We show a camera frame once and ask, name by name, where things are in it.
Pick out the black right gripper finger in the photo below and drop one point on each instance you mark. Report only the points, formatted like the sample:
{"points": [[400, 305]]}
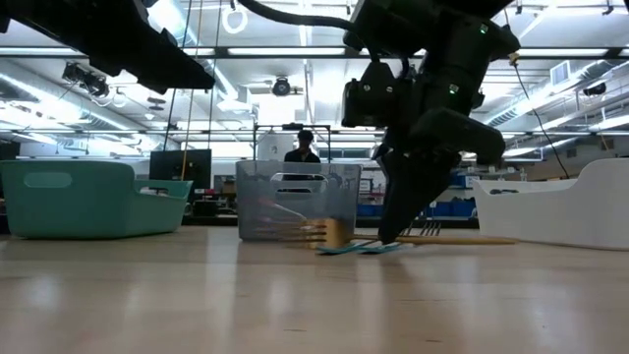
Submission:
{"points": [[417, 192], [385, 172]]}

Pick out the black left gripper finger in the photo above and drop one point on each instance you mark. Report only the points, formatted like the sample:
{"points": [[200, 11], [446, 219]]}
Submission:
{"points": [[177, 69]]}

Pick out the grey translucent plastic bin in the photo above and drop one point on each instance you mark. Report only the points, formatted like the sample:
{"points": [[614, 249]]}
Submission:
{"points": [[304, 196]]}

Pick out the white plastic bin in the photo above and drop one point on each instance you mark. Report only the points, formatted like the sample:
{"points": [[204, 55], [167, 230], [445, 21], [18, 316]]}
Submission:
{"points": [[555, 216]]}

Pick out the teal plastic bin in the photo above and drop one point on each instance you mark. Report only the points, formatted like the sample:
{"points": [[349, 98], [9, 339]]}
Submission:
{"points": [[74, 206]]}

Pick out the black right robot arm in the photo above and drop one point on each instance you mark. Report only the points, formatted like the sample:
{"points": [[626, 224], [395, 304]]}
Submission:
{"points": [[442, 19]]}

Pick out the blue storage crate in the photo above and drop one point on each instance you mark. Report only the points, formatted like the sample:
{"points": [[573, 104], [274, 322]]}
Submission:
{"points": [[368, 210], [449, 209], [459, 179]]}

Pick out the black ceiling spotlight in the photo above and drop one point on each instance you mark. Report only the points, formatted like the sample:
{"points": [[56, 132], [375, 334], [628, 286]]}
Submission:
{"points": [[281, 87], [594, 89], [88, 81]]}

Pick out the person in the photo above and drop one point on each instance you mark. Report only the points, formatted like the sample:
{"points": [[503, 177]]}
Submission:
{"points": [[302, 155]]}

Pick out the black monitor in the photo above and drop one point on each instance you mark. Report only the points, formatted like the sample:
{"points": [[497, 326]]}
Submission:
{"points": [[169, 167]]}

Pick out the white ceiling vent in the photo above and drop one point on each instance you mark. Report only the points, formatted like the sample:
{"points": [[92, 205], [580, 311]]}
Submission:
{"points": [[560, 74]]}

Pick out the dark screen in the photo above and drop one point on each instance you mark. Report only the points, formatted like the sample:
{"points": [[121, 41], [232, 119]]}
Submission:
{"points": [[10, 150]]}

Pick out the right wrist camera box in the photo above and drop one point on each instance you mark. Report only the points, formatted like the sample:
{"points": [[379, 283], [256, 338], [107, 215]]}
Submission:
{"points": [[368, 98]]}

